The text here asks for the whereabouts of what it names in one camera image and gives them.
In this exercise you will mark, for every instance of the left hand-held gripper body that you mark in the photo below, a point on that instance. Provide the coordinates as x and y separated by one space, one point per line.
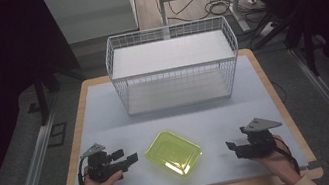
99 165

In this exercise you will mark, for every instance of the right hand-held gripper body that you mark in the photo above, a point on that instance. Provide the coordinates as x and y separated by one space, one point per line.
258 139

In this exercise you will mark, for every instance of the yellow-green plastic tray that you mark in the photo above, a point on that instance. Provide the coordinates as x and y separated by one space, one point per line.
173 152

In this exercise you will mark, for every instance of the person's right hand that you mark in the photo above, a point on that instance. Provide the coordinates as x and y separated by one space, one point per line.
279 163

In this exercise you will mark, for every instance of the pale grey table mat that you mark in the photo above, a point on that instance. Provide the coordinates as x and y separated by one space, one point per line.
108 132

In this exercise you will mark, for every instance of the black floor socket plate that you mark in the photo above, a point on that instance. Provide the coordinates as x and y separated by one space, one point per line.
57 134

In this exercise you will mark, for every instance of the black stand leg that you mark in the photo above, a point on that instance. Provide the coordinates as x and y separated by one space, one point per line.
311 54
41 99

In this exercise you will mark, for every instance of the white power strip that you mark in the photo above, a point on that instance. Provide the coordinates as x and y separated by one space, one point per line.
267 29

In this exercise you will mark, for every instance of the white cabinet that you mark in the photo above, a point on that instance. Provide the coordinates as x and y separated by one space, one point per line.
91 13

